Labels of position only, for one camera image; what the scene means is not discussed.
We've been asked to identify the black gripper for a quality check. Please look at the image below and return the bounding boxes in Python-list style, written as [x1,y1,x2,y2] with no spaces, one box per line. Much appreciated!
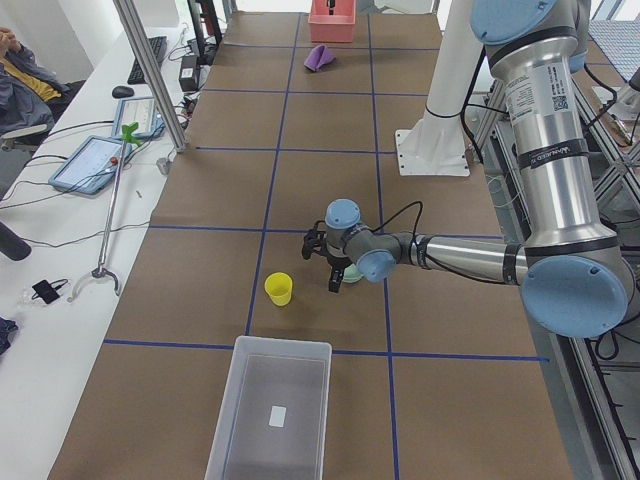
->
[301,222,350,292]

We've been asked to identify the light green bowl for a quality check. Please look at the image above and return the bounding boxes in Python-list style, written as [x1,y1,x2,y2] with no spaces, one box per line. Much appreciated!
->
[343,264,363,284]

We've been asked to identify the yellow plastic cup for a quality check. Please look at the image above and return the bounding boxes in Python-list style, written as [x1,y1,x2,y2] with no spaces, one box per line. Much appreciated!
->
[264,272,293,307]

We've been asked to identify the purple cloth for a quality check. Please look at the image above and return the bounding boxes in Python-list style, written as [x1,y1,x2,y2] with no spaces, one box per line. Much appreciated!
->
[304,44,336,72]

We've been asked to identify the clear plastic storage box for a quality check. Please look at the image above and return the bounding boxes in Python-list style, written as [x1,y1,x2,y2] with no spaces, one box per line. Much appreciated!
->
[205,336,332,479]

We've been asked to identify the white label in box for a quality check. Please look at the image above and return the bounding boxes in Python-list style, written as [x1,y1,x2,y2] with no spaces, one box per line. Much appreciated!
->
[268,405,287,428]

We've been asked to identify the black power adapter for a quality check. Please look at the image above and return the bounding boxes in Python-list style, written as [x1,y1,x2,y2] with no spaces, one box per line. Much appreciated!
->
[179,55,201,92]

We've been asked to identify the pink plastic tray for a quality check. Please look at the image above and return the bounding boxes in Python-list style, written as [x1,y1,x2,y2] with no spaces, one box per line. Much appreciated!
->
[308,0,356,43]

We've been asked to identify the blue teach pendant far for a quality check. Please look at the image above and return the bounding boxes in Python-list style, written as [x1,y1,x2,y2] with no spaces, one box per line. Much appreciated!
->
[111,96,164,139]

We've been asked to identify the blue teach pendant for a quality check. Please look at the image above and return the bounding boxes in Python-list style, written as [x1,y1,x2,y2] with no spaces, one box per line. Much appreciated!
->
[111,96,164,139]
[48,135,123,195]

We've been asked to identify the blue teach pendant near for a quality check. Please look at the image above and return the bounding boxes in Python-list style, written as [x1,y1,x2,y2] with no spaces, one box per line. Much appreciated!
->
[48,135,123,195]

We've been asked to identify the black computer mouse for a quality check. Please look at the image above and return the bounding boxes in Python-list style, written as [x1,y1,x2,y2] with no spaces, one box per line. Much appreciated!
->
[111,85,135,99]

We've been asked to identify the black keyboard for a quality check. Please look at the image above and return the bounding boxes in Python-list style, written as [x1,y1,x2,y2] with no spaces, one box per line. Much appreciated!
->
[126,35,169,85]

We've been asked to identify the seated person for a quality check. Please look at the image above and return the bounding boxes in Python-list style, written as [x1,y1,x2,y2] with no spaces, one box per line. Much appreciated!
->
[1,27,75,135]

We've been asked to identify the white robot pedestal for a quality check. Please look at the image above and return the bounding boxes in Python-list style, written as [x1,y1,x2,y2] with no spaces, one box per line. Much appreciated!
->
[395,0,484,177]

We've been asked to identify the green handled reacher grabber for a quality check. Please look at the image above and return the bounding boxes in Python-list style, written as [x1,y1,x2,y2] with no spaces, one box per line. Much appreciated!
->
[66,122,141,303]

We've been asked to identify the aluminium frame post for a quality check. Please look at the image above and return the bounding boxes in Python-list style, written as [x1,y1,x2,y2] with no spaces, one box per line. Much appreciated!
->
[113,0,187,153]

